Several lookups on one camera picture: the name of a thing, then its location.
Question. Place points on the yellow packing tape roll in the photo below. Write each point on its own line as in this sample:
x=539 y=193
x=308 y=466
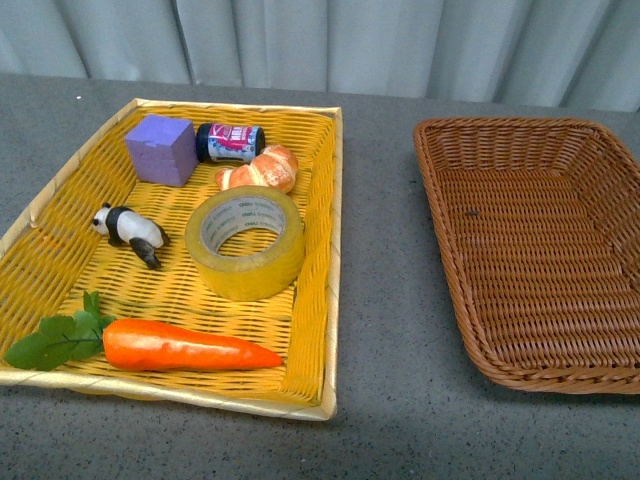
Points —
x=246 y=277

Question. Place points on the yellow woven basket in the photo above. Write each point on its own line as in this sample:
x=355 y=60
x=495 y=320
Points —
x=51 y=256

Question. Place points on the purple foam cube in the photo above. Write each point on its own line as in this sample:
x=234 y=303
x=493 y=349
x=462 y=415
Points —
x=162 y=150

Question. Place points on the toy croissant bread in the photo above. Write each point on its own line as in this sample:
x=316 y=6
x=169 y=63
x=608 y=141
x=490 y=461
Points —
x=276 y=167

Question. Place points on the small dark labelled jar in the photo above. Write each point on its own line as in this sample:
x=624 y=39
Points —
x=217 y=142

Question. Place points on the orange toy carrot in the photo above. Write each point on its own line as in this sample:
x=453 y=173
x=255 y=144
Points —
x=132 y=344

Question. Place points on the toy panda figure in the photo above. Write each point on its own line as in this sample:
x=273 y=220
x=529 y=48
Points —
x=123 y=225

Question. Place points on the brown wicker basket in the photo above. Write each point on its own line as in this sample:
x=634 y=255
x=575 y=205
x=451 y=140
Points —
x=537 y=221

